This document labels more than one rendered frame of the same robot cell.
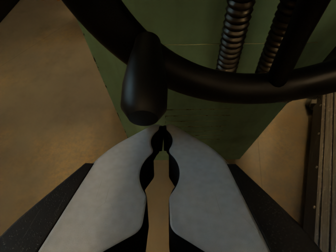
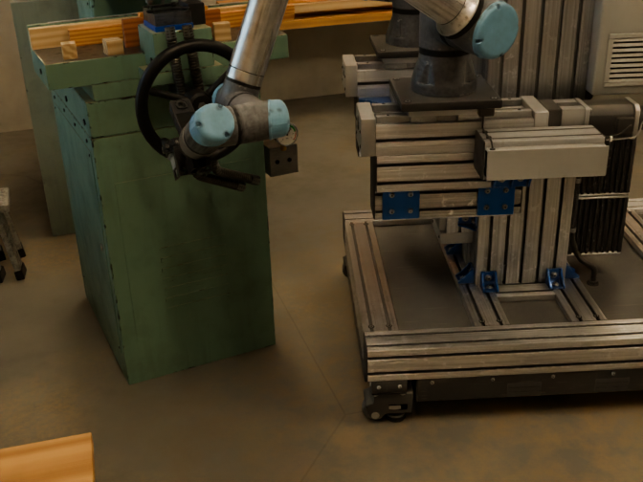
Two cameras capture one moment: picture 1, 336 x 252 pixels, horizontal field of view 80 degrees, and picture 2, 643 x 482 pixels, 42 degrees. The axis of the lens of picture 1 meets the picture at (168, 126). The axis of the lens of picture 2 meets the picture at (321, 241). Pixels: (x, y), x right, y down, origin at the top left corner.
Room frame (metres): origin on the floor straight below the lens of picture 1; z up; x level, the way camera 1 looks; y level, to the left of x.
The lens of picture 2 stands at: (-1.67, 0.49, 1.35)
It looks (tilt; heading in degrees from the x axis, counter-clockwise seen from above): 26 degrees down; 334
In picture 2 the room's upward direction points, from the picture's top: 2 degrees counter-clockwise
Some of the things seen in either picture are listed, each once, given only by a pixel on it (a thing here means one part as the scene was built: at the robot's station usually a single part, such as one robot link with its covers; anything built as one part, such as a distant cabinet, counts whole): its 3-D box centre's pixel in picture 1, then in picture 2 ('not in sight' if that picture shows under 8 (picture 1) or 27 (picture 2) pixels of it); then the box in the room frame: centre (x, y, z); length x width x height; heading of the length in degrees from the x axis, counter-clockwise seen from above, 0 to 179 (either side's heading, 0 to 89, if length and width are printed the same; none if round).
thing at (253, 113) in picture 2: not in sight; (254, 119); (-0.19, -0.09, 0.85); 0.11 x 0.11 x 0.08; 88
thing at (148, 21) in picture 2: not in sight; (175, 12); (0.26, -0.09, 0.99); 0.13 x 0.11 x 0.06; 89
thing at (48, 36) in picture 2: not in sight; (150, 25); (0.48, -0.09, 0.92); 0.60 x 0.02 x 0.05; 89
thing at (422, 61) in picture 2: not in sight; (444, 66); (-0.09, -0.60, 0.87); 0.15 x 0.15 x 0.10
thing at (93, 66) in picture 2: not in sight; (167, 56); (0.35, -0.09, 0.87); 0.61 x 0.30 x 0.06; 89
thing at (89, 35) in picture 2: not in sight; (187, 24); (0.46, -0.18, 0.92); 0.60 x 0.02 x 0.04; 89
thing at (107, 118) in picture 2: not in sight; (146, 81); (0.58, -0.09, 0.76); 0.57 x 0.45 x 0.09; 179
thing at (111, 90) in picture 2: not in sight; (163, 72); (0.40, -0.08, 0.82); 0.40 x 0.21 x 0.04; 89
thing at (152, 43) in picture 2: not in sight; (175, 44); (0.27, -0.08, 0.91); 0.15 x 0.14 x 0.09; 89
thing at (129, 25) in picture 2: not in sight; (172, 28); (0.37, -0.11, 0.93); 0.25 x 0.01 x 0.07; 89
